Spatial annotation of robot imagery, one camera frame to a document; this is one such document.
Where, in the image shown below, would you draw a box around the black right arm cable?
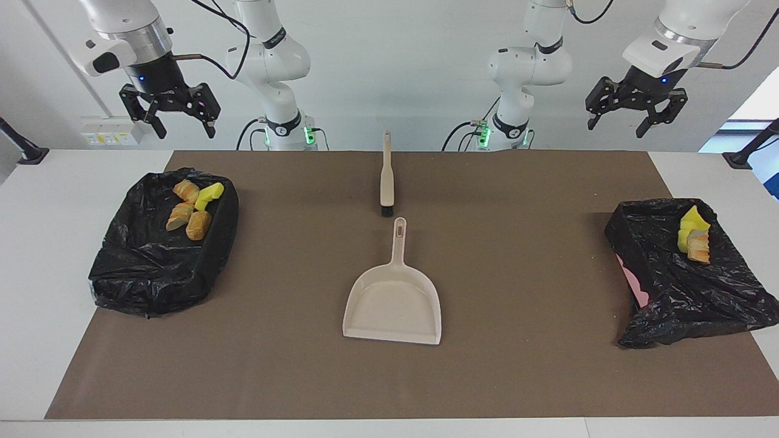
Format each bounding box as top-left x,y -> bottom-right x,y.
172,0 -> 251,80

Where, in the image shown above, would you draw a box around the bright window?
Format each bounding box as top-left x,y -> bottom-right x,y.
699,64 -> 779,201

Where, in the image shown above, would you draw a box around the pink plastic bin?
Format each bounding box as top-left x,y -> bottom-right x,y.
616,254 -> 649,308

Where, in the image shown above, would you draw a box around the black right base cable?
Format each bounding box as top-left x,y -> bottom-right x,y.
236,117 -> 268,151

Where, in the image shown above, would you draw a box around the notched yellow sponge piece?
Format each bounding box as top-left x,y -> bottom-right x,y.
680,205 -> 711,232

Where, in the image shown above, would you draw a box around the black base cable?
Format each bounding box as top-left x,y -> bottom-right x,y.
441,97 -> 501,151
236,117 -> 268,151

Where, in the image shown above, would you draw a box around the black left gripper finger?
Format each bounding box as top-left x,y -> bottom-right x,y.
585,76 -> 623,131
635,88 -> 689,139

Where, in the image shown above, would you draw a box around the pale yellow sponge scrap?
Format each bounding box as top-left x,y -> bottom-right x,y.
166,202 -> 195,232

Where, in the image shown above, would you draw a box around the black left base cable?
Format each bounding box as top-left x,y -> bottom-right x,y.
441,97 -> 501,151

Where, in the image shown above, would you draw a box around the beige plastic dustpan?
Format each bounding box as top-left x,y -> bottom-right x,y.
342,217 -> 442,346

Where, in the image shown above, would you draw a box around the black clamp mount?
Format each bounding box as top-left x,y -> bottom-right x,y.
722,119 -> 779,170
0,116 -> 49,166

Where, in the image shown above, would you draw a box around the left black bag bin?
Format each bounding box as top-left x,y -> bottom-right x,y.
88,169 -> 239,318

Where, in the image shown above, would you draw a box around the orange striped toy croissant piece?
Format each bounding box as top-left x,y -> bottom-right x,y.
172,179 -> 201,203

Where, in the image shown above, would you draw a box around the brown paper table mat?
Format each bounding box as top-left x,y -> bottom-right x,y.
44,150 -> 779,420

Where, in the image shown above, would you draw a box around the green yellow sponge piece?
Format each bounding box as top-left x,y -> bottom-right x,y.
195,182 -> 225,211

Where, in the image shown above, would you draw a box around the brown oval toy bread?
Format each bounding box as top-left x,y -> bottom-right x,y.
186,210 -> 213,242

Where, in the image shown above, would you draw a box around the beige hand brush black bristles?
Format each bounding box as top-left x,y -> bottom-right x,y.
380,130 -> 395,218

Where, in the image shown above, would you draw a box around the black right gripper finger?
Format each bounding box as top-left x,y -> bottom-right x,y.
119,84 -> 168,140
178,82 -> 222,139

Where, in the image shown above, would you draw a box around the black plastic trash bag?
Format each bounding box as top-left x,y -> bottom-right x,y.
604,198 -> 779,349

